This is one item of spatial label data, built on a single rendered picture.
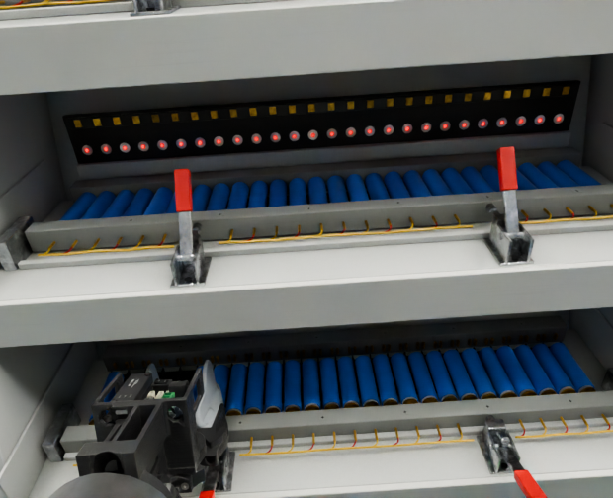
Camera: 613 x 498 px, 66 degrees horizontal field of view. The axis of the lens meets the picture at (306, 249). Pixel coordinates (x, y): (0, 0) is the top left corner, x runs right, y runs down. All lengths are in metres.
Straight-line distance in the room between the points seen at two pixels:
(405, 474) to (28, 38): 0.47
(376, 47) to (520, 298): 0.23
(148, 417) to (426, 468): 0.26
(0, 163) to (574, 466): 0.60
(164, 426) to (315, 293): 0.15
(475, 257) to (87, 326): 0.33
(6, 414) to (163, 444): 0.18
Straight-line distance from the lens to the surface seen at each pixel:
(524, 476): 0.47
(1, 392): 0.51
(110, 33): 0.38
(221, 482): 0.49
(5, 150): 0.53
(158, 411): 0.37
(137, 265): 0.44
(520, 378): 0.56
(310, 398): 0.52
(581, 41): 0.42
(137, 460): 0.33
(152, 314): 0.41
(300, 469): 0.49
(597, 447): 0.56
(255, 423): 0.50
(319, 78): 0.55
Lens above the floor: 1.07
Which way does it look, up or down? 15 degrees down
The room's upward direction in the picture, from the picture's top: 4 degrees counter-clockwise
